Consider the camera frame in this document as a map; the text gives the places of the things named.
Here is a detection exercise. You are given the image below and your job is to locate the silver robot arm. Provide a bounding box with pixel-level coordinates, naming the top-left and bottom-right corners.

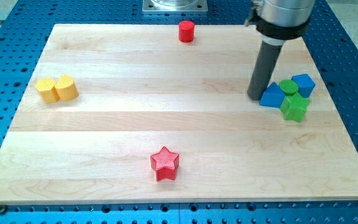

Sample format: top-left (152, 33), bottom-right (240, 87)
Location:
top-left (244, 0), bottom-right (315, 46)

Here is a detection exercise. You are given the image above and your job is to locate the yellow hexagon block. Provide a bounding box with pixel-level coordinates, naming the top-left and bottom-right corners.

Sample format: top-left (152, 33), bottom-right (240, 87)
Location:
top-left (35, 77), bottom-right (60, 104)

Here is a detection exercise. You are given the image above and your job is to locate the red star block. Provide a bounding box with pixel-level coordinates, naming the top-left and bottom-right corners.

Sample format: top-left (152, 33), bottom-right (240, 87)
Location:
top-left (150, 146), bottom-right (180, 181)

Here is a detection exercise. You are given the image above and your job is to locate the wooden board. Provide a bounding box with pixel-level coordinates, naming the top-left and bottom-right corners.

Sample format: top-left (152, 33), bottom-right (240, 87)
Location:
top-left (0, 24), bottom-right (358, 205)

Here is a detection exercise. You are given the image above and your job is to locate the red cylinder block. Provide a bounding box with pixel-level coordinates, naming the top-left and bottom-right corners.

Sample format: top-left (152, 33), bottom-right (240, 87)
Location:
top-left (178, 21), bottom-right (195, 43)

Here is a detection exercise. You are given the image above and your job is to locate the blue triangle block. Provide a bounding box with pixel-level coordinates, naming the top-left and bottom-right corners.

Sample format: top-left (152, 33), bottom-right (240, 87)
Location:
top-left (259, 82), bottom-right (285, 108)

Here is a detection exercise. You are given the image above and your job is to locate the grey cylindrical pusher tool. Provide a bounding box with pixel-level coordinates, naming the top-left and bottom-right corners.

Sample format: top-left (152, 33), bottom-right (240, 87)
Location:
top-left (247, 42), bottom-right (282, 100)

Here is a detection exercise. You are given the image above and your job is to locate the green cylinder block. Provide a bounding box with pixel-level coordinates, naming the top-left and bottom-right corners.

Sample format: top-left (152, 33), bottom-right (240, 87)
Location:
top-left (279, 79), bottom-right (299, 96)

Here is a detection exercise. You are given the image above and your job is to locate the green star block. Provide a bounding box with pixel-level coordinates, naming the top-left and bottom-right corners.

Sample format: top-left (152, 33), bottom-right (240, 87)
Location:
top-left (280, 93), bottom-right (310, 123)

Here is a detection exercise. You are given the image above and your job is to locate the yellow heart block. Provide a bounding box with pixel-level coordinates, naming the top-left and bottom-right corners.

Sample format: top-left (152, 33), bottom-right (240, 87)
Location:
top-left (55, 74), bottom-right (79, 101)

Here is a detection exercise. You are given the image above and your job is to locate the blue cube block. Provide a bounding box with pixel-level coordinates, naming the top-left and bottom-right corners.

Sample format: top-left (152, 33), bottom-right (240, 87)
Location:
top-left (291, 73), bottom-right (316, 98)

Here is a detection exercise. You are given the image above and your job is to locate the blue perforated metal table plate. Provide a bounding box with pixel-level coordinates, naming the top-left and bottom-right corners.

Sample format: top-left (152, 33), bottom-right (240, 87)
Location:
top-left (0, 1), bottom-right (358, 223)

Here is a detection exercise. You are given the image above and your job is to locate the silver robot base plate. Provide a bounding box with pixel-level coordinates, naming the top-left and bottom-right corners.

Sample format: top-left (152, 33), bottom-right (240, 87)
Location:
top-left (142, 0), bottom-right (208, 12)

